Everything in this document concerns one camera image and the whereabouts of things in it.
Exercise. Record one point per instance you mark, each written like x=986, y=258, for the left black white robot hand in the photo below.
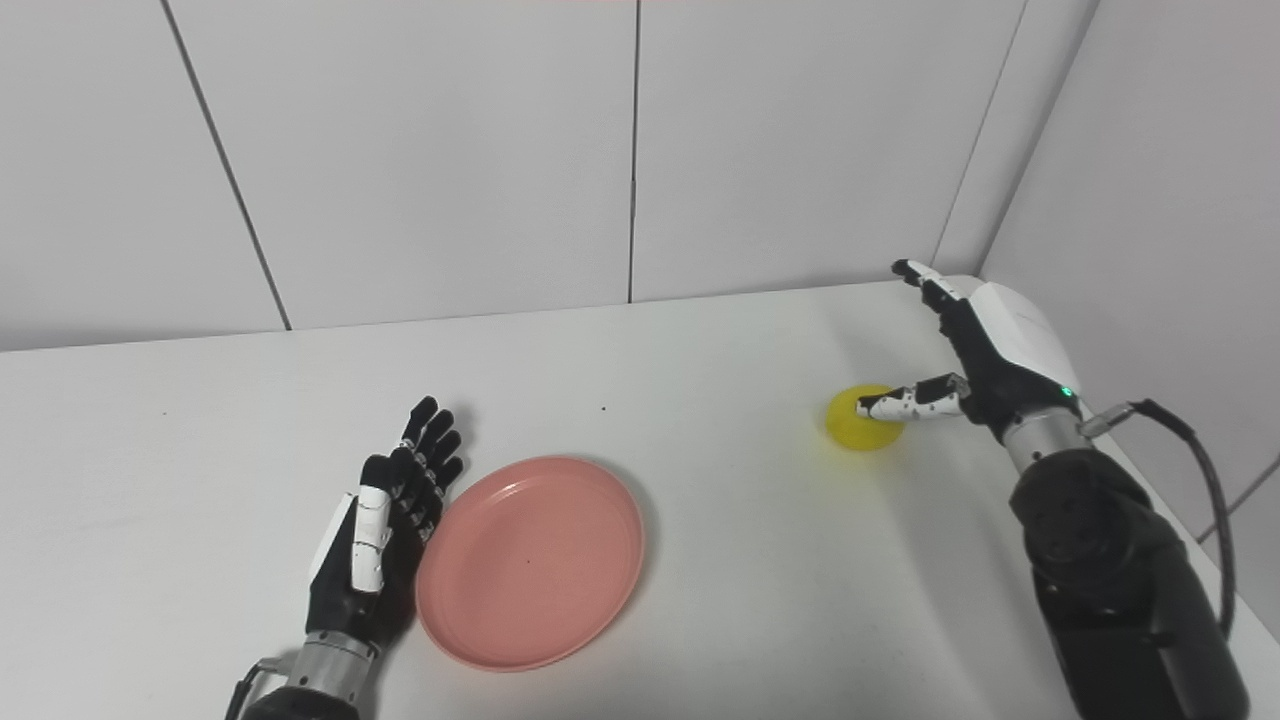
x=380, y=540

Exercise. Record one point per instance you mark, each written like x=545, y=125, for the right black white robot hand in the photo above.
x=985, y=350

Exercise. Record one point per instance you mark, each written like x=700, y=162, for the yellow lemon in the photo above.
x=860, y=425

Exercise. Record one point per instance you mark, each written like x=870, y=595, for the pink round plate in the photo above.
x=530, y=563

